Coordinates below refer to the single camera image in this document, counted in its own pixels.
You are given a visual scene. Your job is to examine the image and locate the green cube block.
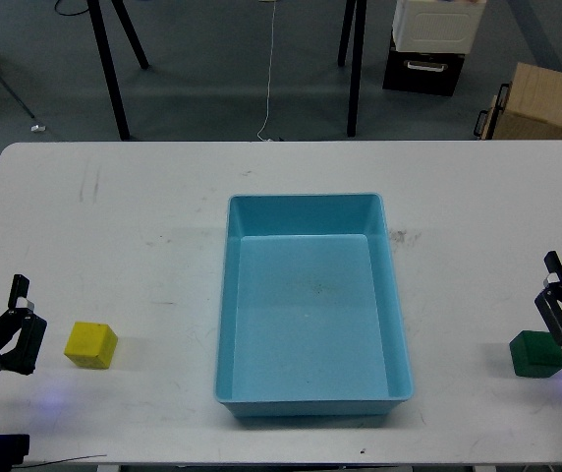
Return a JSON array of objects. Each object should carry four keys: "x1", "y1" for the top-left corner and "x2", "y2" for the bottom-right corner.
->
[{"x1": 509, "y1": 330, "x2": 562, "y2": 379}]

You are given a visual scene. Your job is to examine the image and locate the yellow cube block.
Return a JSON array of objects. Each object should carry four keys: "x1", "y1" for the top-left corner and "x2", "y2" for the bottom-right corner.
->
[{"x1": 64, "y1": 322, "x2": 118, "y2": 370}]

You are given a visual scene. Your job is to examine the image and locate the brown cardboard box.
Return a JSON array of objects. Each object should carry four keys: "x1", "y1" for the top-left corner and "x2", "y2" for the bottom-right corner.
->
[{"x1": 485, "y1": 63, "x2": 562, "y2": 140}]

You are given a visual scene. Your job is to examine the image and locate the white plastic storage box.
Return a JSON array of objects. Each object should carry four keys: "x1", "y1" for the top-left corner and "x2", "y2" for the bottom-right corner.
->
[{"x1": 392, "y1": 1, "x2": 486, "y2": 55}]

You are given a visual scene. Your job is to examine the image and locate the light blue plastic bin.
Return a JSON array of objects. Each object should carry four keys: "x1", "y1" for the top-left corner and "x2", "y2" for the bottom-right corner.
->
[{"x1": 214, "y1": 193, "x2": 414, "y2": 417}]

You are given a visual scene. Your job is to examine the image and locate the black storage crate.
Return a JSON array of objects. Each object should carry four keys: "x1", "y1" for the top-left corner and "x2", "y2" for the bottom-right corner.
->
[{"x1": 382, "y1": 36, "x2": 466, "y2": 96}]

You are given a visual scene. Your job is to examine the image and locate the black left tripod legs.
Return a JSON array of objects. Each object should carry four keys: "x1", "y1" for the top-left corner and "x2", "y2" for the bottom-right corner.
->
[{"x1": 85, "y1": 0, "x2": 150, "y2": 142}]

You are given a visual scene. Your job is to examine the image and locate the black tripod legs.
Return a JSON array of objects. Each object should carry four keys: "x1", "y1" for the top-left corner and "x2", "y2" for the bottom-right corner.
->
[
  {"x1": 337, "y1": 0, "x2": 367, "y2": 138},
  {"x1": 85, "y1": 0, "x2": 150, "y2": 142}
]

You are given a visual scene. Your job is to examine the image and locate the black right tripod legs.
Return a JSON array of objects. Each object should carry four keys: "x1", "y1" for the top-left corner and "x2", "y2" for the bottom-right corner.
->
[{"x1": 337, "y1": 0, "x2": 367, "y2": 138}]

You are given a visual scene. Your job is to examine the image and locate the white hanging cable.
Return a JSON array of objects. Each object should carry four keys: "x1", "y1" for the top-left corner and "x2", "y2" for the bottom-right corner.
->
[{"x1": 256, "y1": 0, "x2": 282, "y2": 143}]

